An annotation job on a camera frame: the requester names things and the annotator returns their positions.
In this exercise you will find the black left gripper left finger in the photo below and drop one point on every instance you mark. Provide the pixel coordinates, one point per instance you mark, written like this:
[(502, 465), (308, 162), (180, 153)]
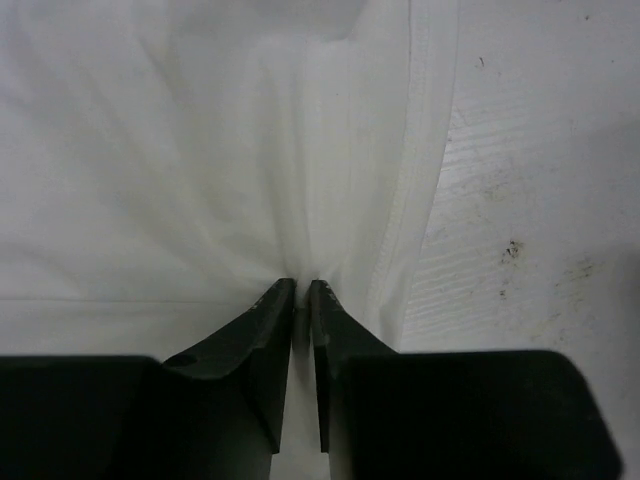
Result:
[(229, 391)]

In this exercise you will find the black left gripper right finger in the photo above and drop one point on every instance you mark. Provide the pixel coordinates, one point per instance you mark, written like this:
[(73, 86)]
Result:
[(337, 339)]

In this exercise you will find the white tank top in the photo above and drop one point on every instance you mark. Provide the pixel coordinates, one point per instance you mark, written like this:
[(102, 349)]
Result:
[(164, 162)]

